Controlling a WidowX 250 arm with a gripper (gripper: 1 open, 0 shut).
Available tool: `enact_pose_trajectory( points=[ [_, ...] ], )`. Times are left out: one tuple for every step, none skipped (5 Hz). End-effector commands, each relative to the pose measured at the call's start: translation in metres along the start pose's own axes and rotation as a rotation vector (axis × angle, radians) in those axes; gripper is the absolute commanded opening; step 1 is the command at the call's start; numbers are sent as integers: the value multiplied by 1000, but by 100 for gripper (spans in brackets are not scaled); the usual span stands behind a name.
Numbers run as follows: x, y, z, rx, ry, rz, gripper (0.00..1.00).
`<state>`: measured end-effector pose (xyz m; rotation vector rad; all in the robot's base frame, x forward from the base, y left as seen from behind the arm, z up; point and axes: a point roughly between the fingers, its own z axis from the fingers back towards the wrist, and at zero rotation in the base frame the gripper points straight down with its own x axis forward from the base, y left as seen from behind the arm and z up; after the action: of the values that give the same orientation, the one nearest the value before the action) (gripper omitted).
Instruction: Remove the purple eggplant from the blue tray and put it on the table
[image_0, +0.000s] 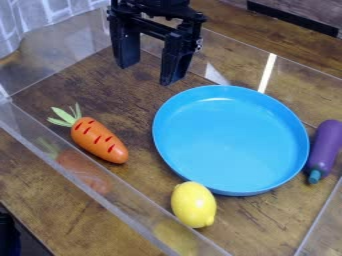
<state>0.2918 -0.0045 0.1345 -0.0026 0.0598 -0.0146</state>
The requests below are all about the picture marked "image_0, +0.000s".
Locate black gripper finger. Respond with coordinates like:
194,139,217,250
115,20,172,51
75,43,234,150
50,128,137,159
110,18,141,68
161,33,194,86

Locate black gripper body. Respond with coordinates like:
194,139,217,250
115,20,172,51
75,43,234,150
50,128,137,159
107,0,208,51

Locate blue round tray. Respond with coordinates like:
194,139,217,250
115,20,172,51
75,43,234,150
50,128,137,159
153,85,310,196

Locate purple toy eggplant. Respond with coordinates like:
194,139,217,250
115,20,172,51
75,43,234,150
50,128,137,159
308,119,342,184

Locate white curtain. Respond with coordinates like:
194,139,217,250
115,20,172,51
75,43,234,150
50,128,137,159
0,0,110,59

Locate orange toy carrot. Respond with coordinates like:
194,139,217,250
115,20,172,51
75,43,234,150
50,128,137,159
47,104,129,164

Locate yellow toy lemon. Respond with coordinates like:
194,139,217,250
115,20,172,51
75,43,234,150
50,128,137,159
172,181,217,228

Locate clear acrylic enclosure wall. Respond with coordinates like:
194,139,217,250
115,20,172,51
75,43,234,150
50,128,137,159
0,0,342,256

